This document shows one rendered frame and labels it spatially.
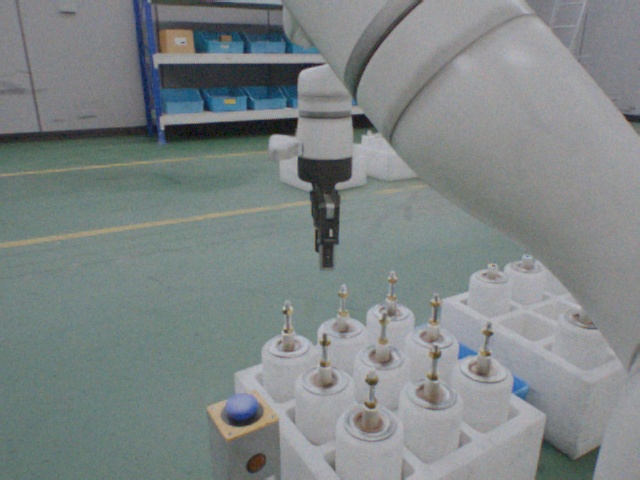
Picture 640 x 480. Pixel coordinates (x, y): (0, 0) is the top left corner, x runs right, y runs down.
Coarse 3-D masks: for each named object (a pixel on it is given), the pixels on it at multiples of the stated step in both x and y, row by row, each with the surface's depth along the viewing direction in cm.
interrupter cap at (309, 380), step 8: (312, 368) 82; (336, 368) 82; (304, 376) 80; (312, 376) 80; (336, 376) 80; (344, 376) 80; (304, 384) 78; (312, 384) 78; (336, 384) 78; (344, 384) 78; (312, 392) 76; (320, 392) 76; (328, 392) 76; (336, 392) 76
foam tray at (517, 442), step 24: (240, 384) 91; (288, 408) 84; (528, 408) 84; (288, 432) 78; (504, 432) 78; (528, 432) 80; (288, 456) 78; (312, 456) 73; (408, 456) 73; (456, 456) 73; (480, 456) 74; (504, 456) 78; (528, 456) 83
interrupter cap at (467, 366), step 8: (464, 360) 84; (472, 360) 84; (496, 360) 84; (464, 368) 82; (472, 368) 82; (496, 368) 82; (504, 368) 82; (472, 376) 80; (480, 376) 80; (488, 376) 80; (496, 376) 80; (504, 376) 80
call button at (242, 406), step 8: (232, 400) 62; (240, 400) 62; (248, 400) 62; (256, 400) 62; (232, 408) 61; (240, 408) 61; (248, 408) 61; (256, 408) 62; (232, 416) 61; (240, 416) 60; (248, 416) 61
